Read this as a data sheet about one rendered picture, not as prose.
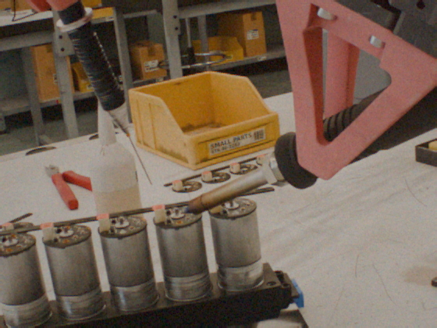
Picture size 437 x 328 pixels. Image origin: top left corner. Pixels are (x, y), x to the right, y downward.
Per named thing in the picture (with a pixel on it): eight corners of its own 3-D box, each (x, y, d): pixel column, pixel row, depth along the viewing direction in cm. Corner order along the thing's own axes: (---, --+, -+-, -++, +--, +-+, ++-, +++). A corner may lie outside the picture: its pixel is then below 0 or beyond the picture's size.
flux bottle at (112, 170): (149, 214, 53) (129, 84, 50) (137, 232, 50) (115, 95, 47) (107, 215, 54) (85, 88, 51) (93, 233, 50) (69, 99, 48)
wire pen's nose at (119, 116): (111, 137, 32) (97, 110, 31) (126, 124, 32) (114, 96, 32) (126, 140, 31) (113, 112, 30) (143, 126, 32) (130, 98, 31)
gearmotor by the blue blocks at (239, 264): (270, 300, 36) (261, 209, 35) (224, 309, 36) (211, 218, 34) (260, 279, 39) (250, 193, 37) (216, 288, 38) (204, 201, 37)
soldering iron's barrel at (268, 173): (191, 228, 33) (293, 184, 29) (175, 198, 33) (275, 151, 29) (209, 216, 34) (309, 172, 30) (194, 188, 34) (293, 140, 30)
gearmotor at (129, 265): (163, 320, 35) (147, 228, 34) (115, 329, 35) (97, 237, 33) (158, 298, 38) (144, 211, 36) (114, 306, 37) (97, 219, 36)
